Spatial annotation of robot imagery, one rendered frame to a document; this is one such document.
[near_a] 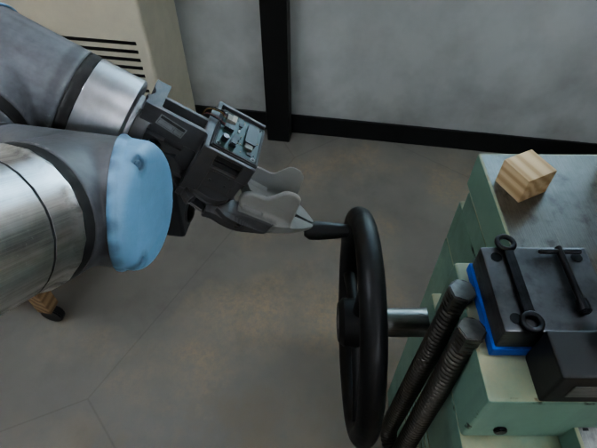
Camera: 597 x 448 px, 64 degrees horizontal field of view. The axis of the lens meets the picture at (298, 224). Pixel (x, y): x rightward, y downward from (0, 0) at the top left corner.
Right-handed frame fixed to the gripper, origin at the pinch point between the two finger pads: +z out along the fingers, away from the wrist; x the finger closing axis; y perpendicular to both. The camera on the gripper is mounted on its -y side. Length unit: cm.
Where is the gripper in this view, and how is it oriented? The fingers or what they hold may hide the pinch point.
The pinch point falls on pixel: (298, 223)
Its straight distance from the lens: 54.0
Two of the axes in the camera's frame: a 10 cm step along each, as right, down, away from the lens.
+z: 8.5, 4.1, 3.3
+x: 0.9, -7.4, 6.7
